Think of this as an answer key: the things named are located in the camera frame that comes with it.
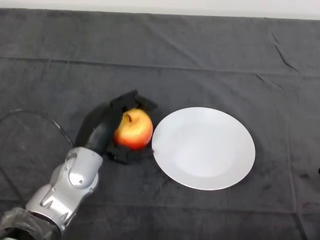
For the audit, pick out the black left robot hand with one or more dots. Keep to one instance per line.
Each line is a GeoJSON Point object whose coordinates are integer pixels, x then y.
{"type": "Point", "coordinates": [101, 130]}

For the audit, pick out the red yellow apple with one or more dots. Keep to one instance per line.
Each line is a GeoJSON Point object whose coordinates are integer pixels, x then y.
{"type": "Point", "coordinates": [133, 132]}

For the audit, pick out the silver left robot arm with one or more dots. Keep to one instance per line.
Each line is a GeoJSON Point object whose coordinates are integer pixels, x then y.
{"type": "Point", "coordinates": [60, 185]}

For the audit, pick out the white round plate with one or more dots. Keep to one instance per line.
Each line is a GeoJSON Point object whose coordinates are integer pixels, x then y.
{"type": "Point", "coordinates": [203, 150]}

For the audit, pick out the black cloth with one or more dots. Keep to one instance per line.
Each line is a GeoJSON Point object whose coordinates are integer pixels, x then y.
{"type": "Point", "coordinates": [200, 62]}

